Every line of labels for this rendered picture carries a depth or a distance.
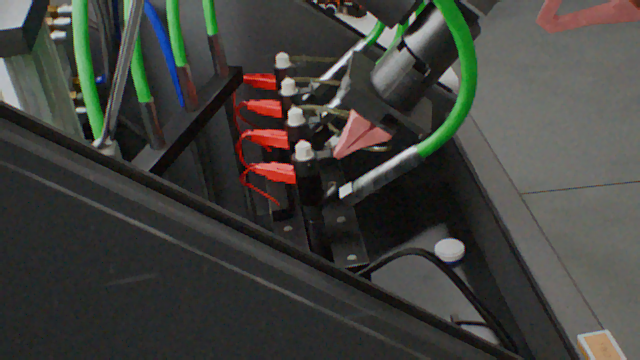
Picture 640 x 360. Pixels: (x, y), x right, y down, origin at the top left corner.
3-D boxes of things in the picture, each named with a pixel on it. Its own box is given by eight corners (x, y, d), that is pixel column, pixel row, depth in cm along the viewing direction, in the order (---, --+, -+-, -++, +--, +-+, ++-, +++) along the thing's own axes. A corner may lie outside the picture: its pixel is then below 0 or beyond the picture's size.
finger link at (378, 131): (304, 115, 96) (353, 53, 91) (357, 149, 98) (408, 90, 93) (294, 148, 90) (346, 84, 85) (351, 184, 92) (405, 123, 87)
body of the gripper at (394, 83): (343, 61, 91) (386, 7, 88) (421, 113, 94) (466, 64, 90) (337, 91, 86) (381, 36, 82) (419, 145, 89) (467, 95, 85)
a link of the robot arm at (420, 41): (485, 34, 81) (490, 14, 86) (426, -12, 80) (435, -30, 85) (438, 87, 85) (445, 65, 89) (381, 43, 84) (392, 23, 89)
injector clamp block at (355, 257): (383, 362, 104) (369, 260, 96) (299, 379, 104) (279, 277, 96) (339, 206, 133) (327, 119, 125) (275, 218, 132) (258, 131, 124)
